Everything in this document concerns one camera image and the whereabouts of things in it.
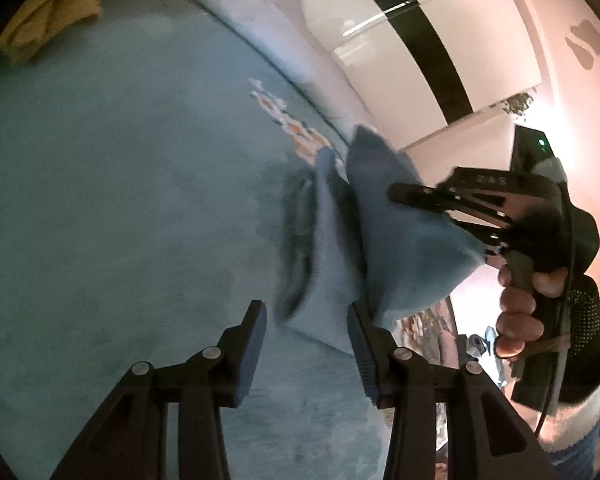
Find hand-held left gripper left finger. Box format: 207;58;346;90
50;300;268;480

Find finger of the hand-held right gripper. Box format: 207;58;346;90
451;214;512;257
389;181;515;229

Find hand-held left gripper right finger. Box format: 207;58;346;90
346;302;556;480

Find blue garment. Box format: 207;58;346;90
275;125;486;356

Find person's right hand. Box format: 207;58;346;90
495;262;570;360

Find white wardrobe with black stripe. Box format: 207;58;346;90
280;0;543;161

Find light blue duvet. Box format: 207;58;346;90
155;0;381;136

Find person's blue jeans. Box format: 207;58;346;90
550;425;600;480

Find mustard knit sweater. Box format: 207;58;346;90
0;0;103;63

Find green leaf wall sticker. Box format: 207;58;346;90
500;91;537;117

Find grey wall sticker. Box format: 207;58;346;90
565;20;600;68

